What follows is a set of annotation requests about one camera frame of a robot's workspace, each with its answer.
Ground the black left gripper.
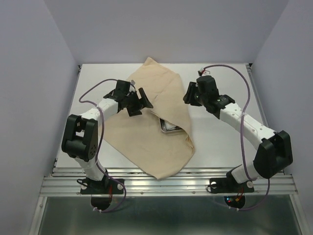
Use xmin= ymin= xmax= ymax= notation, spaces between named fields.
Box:
xmin=124 ymin=87 xmax=153 ymax=117

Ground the beige cloth drape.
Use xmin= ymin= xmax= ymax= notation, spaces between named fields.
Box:
xmin=104 ymin=58 xmax=195 ymax=180

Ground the stainless steel tray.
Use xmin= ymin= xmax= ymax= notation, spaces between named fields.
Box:
xmin=159 ymin=118 xmax=183 ymax=135

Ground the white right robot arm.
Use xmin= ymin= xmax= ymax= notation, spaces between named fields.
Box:
xmin=183 ymin=75 xmax=293 ymax=191

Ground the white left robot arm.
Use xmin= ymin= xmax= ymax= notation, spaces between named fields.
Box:
xmin=61 ymin=79 xmax=153 ymax=193

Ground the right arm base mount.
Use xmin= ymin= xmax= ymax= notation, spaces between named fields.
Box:
xmin=206 ymin=173 xmax=255 ymax=211

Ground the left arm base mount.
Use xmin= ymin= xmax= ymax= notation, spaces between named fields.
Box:
xmin=76 ymin=172 xmax=127 ymax=213

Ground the aluminium mounting rail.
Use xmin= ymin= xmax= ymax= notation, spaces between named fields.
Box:
xmin=39 ymin=167 xmax=296 ymax=195

